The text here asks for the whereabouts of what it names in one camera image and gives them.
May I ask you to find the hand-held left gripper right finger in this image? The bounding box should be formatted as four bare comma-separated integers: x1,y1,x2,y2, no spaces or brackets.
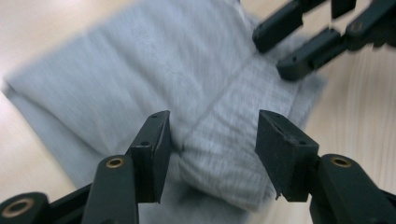
254,108,396,224

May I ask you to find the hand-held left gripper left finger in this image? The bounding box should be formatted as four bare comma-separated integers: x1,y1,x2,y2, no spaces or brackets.
80,109,173,224

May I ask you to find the grey fabric skirt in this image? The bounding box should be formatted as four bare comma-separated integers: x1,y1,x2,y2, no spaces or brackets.
2,0,329,224

